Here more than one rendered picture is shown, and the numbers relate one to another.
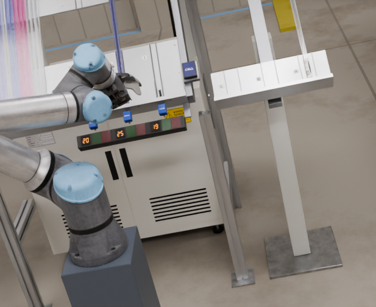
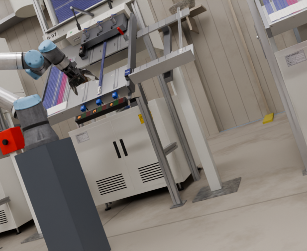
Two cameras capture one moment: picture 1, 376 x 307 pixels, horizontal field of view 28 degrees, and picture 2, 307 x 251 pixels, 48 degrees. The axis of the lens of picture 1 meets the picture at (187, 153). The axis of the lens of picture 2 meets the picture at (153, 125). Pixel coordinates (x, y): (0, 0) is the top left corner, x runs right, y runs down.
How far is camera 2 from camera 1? 1.26 m
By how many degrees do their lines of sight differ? 28
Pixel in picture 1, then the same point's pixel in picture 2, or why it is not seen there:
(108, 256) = (38, 142)
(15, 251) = not seen: hidden behind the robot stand
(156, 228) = (144, 187)
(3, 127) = not seen: outside the picture
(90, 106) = (27, 55)
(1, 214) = not seen: hidden behind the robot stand
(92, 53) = (46, 42)
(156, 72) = (116, 79)
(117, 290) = (42, 163)
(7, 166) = not seen: outside the picture
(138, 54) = (109, 74)
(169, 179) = (146, 155)
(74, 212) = (20, 116)
